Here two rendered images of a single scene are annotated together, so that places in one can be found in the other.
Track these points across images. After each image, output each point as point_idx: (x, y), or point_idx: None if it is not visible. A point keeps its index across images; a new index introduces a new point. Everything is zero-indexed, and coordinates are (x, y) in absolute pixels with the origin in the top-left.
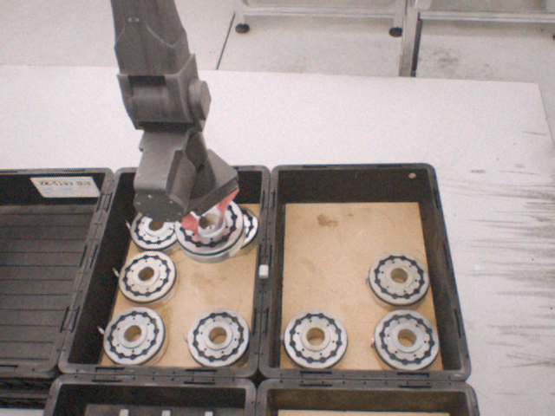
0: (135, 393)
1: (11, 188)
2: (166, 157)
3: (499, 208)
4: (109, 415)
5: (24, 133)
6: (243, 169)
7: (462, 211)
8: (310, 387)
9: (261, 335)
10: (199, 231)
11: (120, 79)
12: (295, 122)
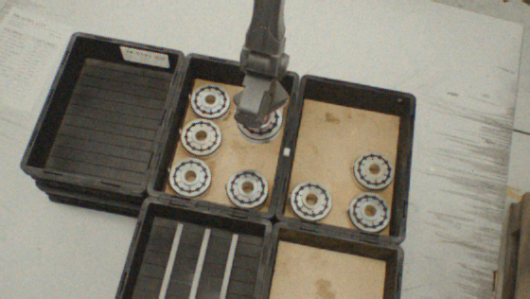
0: (193, 216)
1: (101, 49)
2: (259, 95)
3: (460, 127)
4: (169, 225)
5: None
6: None
7: (432, 124)
8: (306, 231)
9: (279, 194)
10: None
11: (244, 50)
12: (319, 22)
